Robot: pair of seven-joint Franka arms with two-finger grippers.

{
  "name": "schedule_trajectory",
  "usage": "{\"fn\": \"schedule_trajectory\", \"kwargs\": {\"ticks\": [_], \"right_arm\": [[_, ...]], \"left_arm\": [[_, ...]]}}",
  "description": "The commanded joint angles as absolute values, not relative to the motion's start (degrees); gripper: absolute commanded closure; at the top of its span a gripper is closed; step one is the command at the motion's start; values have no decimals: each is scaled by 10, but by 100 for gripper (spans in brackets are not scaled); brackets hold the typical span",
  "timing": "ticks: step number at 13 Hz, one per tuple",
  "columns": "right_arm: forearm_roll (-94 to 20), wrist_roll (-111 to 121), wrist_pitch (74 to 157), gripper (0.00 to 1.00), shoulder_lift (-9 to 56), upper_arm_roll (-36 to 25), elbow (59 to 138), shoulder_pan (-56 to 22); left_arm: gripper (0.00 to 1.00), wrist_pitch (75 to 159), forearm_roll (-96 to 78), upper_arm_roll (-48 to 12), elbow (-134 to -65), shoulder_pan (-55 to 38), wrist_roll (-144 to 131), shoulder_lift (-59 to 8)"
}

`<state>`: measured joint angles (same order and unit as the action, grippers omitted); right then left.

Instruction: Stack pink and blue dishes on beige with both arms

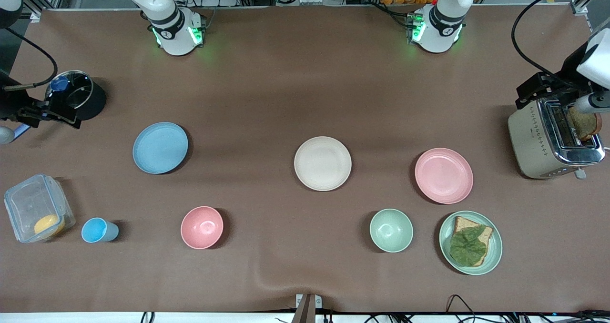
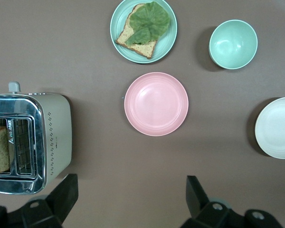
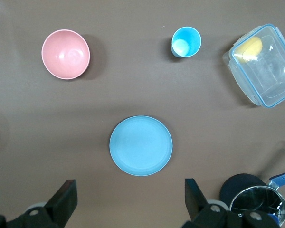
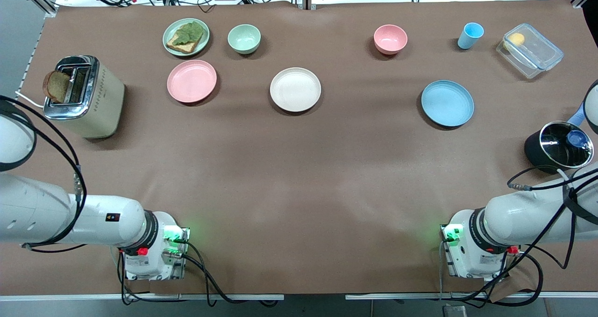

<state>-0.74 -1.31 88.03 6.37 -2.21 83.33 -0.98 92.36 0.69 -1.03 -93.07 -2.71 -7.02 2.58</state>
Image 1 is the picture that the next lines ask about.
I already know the blue plate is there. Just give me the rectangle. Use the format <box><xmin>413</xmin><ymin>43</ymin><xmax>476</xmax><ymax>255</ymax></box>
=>
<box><xmin>132</xmin><ymin>122</ymin><xmax>189</xmax><ymax>175</ymax></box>

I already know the pink plate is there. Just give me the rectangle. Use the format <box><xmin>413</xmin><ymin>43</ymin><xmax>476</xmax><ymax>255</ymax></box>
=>
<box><xmin>415</xmin><ymin>148</ymin><xmax>474</xmax><ymax>204</ymax></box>

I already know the blue spatula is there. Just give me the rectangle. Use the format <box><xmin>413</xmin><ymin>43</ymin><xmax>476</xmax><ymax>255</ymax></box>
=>
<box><xmin>13</xmin><ymin>77</ymin><xmax>70</xmax><ymax>141</ymax></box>

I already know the black utensil holder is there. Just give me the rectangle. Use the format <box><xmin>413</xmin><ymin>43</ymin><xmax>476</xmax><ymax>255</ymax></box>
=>
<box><xmin>45</xmin><ymin>71</ymin><xmax>107</xmax><ymax>121</ymax></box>

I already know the beige chrome toaster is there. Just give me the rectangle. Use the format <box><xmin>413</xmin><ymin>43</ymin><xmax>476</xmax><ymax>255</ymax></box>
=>
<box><xmin>508</xmin><ymin>91</ymin><xmax>606</xmax><ymax>180</ymax></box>

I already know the brown bread slice in toaster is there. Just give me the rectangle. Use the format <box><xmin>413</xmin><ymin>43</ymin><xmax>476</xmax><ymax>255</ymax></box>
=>
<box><xmin>567</xmin><ymin>108</ymin><xmax>602</xmax><ymax>141</ymax></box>

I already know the clear plastic food container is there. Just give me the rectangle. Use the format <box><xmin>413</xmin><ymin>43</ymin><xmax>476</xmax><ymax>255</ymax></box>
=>
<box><xmin>4</xmin><ymin>174</ymin><xmax>76</xmax><ymax>243</ymax></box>

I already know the orange round fruit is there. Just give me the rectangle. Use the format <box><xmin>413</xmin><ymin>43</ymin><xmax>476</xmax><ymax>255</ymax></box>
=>
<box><xmin>33</xmin><ymin>213</ymin><xmax>66</xmax><ymax>238</ymax></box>

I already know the blue cup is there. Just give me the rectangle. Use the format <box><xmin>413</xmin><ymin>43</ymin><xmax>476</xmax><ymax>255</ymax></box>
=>
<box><xmin>81</xmin><ymin>217</ymin><xmax>120</xmax><ymax>243</ymax></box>

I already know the bread slice under lettuce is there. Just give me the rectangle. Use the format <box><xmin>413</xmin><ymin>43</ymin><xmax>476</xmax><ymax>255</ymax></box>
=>
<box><xmin>450</xmin><ymin>216</ymin><xmax>494</xmax><ymax>266</ymax></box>

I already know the green plate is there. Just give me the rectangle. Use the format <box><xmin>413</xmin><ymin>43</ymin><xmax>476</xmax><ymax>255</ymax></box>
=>
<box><xmin>439</xmin><ymin>211</ymin><xmax>503</xmax><ymax>276</ymax></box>

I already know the green lettuce leaf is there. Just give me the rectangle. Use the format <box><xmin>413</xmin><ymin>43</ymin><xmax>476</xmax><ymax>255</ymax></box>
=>
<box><xmin>449</xmin><ymin>225</ymin><xmax>488</xmax><ymax>267</ymax></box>

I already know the pink bowl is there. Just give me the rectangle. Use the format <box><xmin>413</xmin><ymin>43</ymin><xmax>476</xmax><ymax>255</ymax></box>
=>
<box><xmin>181</xmin><ymin>206</ymin><xmax>224</xmax><ymax>250</ymax></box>

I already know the green bowl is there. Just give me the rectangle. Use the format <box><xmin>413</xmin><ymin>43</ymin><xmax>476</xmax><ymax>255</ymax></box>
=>
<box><xmin>370</xmin><ymin>209</ymin><xmax>414</xmax><ymax>253</ymax></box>

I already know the beige plate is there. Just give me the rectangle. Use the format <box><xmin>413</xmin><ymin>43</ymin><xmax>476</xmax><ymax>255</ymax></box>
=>
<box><xmin>294</xmin><ymin>136</ymin><xmax>352</xmax><ymax>192</ymax></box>

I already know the brown table cloth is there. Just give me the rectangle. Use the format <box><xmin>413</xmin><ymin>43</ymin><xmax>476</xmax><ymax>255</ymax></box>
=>
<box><xmin>0</xmin><ymin>4</ymin><xmax>610</xmax><ymax>314</ymax></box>

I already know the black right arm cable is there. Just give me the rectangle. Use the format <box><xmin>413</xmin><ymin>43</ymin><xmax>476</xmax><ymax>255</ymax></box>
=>
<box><xmin>2</xmin><ymin>27</ymin><xmax>59</xmax><ymax>91</ymax></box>

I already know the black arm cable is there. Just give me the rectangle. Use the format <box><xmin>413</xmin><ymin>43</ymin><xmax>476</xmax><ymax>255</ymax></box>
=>
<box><xmin>511</xmin><ymin>0</ymin><xmax>610</xmax><ymax>81</ymax></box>
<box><xmin>2</xmin><ymin>27</ymin><xmax>59</xmax><ymax>91</ymax></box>

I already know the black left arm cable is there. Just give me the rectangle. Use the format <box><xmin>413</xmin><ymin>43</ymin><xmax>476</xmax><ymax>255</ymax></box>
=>
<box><xmin>511</xmin><ymin>0</ymin><xmax>610</xmax><ymax>81</ymax></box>

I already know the black looped floor cable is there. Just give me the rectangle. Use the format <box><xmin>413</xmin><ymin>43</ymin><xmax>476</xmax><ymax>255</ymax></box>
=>
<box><xmin>446</xmin><ymin>294</ymin><xmax>478</xmax><ymax>323</ymax></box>

